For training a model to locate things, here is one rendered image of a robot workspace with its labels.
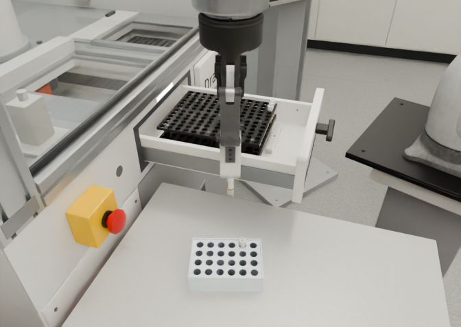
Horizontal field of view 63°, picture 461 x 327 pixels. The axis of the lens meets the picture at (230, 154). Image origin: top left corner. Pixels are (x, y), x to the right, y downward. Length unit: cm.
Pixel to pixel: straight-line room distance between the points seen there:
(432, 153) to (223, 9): 70
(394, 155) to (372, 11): 272
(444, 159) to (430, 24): 278
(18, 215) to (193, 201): 38
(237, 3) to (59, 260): 47
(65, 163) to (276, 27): 125
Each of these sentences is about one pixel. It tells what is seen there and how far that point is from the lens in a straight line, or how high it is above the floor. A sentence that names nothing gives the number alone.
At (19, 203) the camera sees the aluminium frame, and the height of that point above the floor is 98.
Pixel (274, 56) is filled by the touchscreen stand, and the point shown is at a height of 68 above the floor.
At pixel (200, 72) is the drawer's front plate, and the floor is 91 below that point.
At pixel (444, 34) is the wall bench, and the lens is 374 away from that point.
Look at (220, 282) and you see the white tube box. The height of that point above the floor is 79.
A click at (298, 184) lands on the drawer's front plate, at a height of 87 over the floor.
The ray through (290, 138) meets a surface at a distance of 88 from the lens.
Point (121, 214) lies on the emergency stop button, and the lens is 63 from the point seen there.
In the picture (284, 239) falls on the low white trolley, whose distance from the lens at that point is 75.
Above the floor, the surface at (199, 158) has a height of 87.
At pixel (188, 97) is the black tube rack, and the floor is 90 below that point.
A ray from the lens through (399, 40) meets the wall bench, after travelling 371.
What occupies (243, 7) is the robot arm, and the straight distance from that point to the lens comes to 41.
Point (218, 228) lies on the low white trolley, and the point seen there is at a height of 76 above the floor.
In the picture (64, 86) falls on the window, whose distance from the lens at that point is 61.
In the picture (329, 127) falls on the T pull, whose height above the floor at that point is 91.
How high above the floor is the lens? 132
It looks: 36 degrees down
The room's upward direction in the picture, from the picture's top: straight up
